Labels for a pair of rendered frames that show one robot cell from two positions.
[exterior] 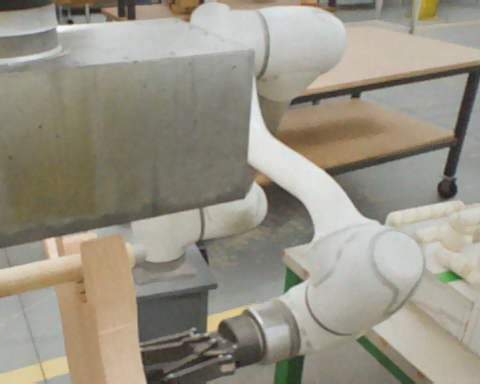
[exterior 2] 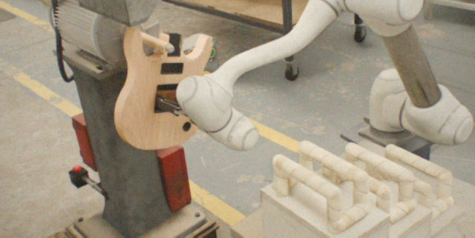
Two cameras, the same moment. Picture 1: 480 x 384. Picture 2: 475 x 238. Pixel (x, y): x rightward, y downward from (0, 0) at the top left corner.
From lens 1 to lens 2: 1.69 m
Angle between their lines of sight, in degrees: 63
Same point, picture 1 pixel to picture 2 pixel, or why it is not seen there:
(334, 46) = (384, 6)
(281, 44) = not seen: outside the picture
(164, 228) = (375, 103)
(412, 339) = not seen: hidden behind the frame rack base
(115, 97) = not seen: outside the picture
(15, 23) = not seen: outside the picture
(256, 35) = not seen: outside the picture
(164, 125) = not seen: outside the picture
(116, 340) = (130, 64)
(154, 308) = not seen: hidden behind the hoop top
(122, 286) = (128, 45)
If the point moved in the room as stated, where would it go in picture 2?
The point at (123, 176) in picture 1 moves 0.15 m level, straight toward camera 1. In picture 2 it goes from (105, 3) to (53, 14)
